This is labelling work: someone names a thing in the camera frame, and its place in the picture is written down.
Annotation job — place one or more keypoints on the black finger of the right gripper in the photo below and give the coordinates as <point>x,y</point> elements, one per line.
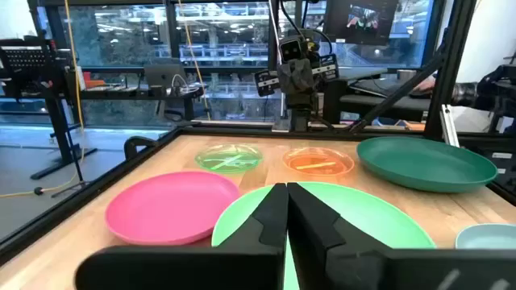
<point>304,76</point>
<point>288,78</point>

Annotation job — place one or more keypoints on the grey mug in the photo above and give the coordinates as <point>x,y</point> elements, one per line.
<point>405,74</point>

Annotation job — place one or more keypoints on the black desk with clutter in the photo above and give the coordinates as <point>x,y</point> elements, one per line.
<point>133,96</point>

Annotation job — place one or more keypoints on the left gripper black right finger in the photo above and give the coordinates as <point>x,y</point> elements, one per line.
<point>342,262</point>

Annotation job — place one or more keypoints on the green plastic bowl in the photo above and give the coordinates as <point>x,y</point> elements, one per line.
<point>363,217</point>

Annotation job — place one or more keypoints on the dark green plastic plate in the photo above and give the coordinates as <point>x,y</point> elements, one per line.
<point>423,161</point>

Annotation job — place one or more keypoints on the black aluminium frame post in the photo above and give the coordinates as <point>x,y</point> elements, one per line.
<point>451,72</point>

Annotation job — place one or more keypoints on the pink plastic plate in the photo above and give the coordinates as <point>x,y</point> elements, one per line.
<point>169,205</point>

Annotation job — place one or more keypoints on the white metal bracket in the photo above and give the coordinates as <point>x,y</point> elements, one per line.
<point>449,125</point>

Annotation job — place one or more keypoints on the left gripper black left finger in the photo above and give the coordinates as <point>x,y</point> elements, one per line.
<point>242,266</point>

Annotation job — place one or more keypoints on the black office desk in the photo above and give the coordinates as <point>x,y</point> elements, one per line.
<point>379,102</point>

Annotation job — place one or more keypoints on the transparent orange small plate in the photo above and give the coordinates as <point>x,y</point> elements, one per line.
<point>318,161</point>

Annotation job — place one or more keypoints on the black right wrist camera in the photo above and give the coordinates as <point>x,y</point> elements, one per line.
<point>291,50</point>

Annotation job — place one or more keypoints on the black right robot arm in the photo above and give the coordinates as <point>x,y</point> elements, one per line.
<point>300,110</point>

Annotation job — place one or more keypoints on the black diagonal frame brace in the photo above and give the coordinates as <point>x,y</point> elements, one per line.
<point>395,94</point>

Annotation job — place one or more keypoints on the person's hand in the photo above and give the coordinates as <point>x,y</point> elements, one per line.
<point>424,85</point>

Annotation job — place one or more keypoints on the transparent green small plate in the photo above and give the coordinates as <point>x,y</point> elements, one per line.
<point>227,159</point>

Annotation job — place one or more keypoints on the grey-blue plastic plate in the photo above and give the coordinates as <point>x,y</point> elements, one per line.
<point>488,237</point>

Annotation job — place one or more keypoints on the black equipment stand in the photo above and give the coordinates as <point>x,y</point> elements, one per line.
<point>56,117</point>

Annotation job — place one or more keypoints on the black table frame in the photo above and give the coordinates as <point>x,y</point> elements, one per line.
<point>60,213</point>

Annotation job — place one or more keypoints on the grey laptop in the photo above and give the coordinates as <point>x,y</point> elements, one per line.
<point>163,74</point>

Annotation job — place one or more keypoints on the black background machine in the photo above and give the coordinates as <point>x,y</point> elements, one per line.
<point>498,92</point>

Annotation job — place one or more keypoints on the black table clamp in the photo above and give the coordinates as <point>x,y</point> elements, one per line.
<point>137,143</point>

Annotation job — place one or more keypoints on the black wall monitor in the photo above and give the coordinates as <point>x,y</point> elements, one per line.
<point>363,22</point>

